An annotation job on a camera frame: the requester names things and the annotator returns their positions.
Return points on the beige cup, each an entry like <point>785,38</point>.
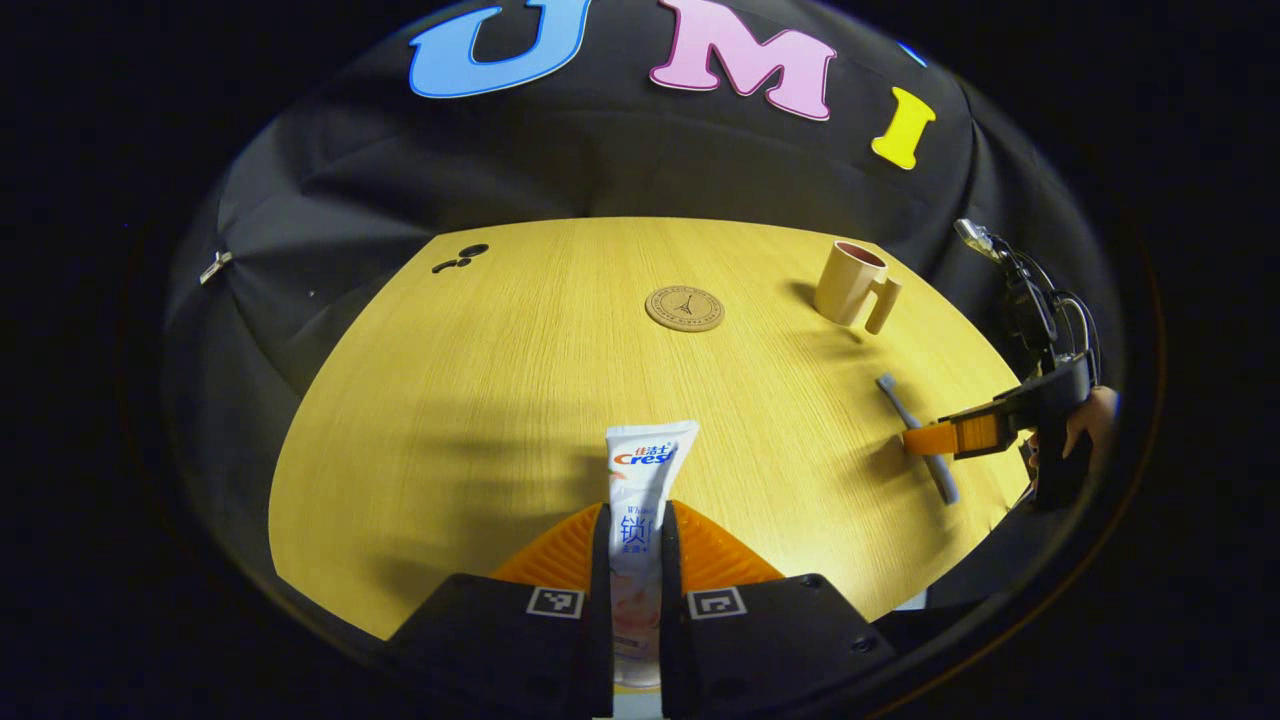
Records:
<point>848,285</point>

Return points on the white toothpaste tube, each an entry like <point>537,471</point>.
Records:
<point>640,480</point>

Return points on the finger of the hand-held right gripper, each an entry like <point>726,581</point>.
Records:
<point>975,435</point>

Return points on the round cork coaster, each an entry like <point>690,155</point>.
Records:
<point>685,308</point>

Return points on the white toothbrush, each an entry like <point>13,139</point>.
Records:
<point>905,405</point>

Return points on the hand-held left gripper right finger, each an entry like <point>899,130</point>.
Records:
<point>672,640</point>

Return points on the silver cloth clip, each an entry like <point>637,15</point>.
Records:
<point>215,267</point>

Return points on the black backdrop cloth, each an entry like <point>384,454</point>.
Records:
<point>600,160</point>

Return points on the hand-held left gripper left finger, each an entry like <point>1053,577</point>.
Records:
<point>598,620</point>

